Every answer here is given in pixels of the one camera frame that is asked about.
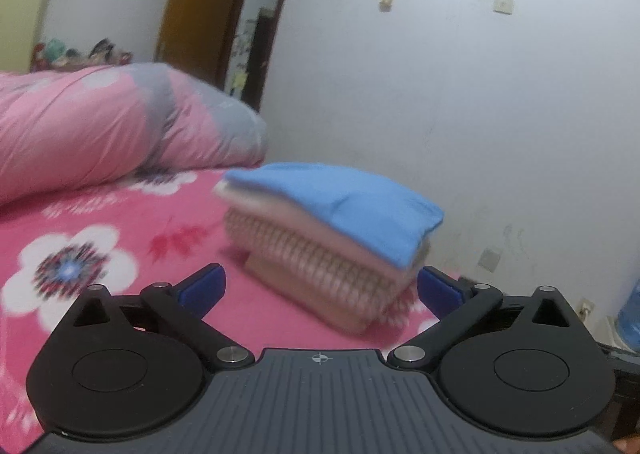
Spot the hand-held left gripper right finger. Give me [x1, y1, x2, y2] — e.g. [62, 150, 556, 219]
[387, 265, 576, 371]

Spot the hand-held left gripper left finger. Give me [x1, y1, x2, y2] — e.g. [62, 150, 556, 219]
[72, 263, 255, 369]

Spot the blue t-shirt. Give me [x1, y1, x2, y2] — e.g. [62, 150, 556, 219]
[222, 161, 446, 269]

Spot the pink floral bed sheet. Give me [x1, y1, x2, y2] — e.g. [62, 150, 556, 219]
[0, 166, 473, 454]

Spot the peach folded garment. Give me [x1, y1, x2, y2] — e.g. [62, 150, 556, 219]
[245, 254, 386, 335]

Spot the blue water bottle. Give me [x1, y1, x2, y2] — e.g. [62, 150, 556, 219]
[614, 279, 640, 352]

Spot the pink grey quilt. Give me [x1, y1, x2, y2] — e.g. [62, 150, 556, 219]
[0, 62, 270, 207]

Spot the dark furniture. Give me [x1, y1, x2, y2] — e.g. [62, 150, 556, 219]
[597, 341, 640, 442]

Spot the colourful toys pile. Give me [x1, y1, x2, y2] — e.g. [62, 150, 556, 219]
[30, 38, 133, 72]

